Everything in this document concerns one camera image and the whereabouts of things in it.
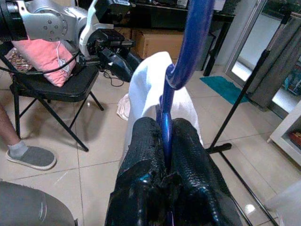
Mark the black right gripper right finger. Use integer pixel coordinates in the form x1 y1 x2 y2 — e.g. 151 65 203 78
169 117 243 226

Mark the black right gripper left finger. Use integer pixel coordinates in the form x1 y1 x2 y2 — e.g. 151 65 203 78
104 117 169 226

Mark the brown cardboard box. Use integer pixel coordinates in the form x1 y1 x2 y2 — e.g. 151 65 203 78
131 29 189 60

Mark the cream crumpled cloth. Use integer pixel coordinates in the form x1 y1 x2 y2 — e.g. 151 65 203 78
117 93 130 121

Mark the grey sock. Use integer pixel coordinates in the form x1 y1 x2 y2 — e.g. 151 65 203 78
7 140 29 159

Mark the black metal clothes rack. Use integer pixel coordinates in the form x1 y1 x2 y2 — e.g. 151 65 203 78
205 10 301 226

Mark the blue clothes hanger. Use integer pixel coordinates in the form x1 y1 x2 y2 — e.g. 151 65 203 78
156 0 215 174

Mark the person's bare leg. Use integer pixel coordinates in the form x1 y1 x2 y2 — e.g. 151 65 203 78
0 103 21 146

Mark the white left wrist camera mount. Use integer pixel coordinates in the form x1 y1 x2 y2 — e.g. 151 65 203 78
79 0 131 58

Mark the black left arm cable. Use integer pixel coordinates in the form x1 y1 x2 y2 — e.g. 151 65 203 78
0 52 82 75

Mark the colourful patterned cushion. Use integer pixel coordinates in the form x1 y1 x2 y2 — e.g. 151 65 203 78
5 49 33 71

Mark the grey curtain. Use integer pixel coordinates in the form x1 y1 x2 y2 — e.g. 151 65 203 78
246 16 301 111

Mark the pink pillow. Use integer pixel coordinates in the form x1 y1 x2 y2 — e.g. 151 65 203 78
11 39 77 88

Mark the black folding chair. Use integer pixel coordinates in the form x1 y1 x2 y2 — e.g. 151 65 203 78
0 42 104 153

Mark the grey slipper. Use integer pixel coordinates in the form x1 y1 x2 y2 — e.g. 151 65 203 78
6 145 57 171

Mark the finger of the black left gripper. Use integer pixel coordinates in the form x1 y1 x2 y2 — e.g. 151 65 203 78
98 48 134 83
119 48 142 71

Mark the black side table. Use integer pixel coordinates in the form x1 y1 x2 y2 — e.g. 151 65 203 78
112 0 236 77

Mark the aluminium sliding door frame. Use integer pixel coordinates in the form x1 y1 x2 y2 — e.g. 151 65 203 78
225 0 301 88

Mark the white t-shirt with logos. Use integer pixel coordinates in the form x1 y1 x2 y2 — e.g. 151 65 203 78
119 51 204 165

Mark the teal bath mat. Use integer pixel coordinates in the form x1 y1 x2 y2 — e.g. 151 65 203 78
199 75 250 106

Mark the white glass-door cabinet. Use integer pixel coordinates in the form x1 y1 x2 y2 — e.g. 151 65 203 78
267 100 301 166

